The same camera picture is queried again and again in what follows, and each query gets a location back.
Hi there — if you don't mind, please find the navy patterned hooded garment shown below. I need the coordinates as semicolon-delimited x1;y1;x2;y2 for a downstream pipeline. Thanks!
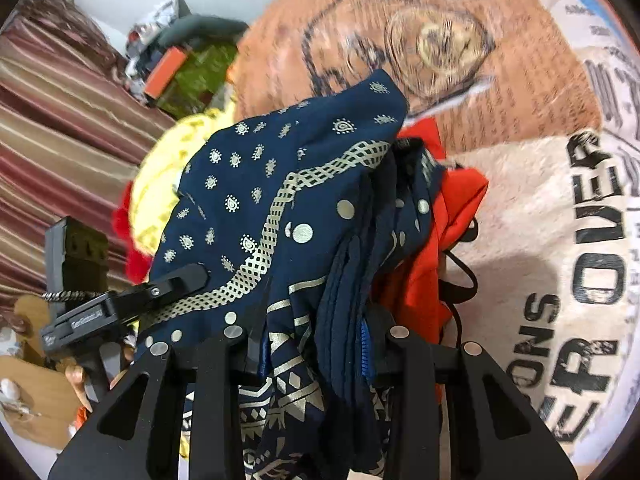
137;70;442;479

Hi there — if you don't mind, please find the red fuzzy cloth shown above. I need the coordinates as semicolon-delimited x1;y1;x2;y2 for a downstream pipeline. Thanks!
111;181;152;285

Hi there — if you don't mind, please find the yellow cartoon blanket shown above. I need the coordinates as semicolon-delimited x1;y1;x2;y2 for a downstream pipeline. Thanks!
126;100;236;258

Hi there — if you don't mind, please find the red folded garment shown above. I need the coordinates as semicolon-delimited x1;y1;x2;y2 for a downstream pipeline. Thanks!
376;116;490;406

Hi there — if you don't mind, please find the striped maroon curtain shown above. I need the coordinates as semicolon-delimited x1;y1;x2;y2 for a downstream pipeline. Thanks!
1;0;174;310

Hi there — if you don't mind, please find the green and orange box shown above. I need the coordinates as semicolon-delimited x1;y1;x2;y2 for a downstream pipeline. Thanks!
143;41;238;119

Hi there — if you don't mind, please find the dark grey cloth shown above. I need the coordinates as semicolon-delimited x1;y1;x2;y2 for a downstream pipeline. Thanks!
155;14;248;49

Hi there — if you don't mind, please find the printed bed sheet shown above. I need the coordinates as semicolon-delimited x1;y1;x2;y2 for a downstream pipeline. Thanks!
231;0;639;479

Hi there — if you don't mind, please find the black cable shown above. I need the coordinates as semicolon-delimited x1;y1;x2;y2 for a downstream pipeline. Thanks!
437;213;481;346

